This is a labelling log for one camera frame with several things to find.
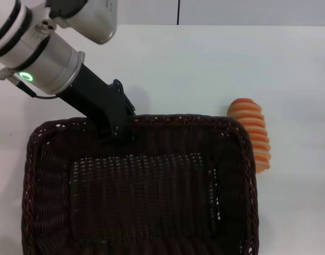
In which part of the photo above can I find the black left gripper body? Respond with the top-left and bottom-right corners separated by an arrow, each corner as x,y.
58,63 -> 131,139

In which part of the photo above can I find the dark brown wicker basket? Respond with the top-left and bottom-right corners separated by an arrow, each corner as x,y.
20,113 -> 260,255

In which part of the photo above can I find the orange striped bread roll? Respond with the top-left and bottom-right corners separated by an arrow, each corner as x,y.
227,98 -> 272,175

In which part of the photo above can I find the grey left arm cable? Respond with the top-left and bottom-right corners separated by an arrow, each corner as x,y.
0,67 -> 59,100

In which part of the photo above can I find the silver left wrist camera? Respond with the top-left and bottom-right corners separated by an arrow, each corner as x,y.
45,0 -> 118,45

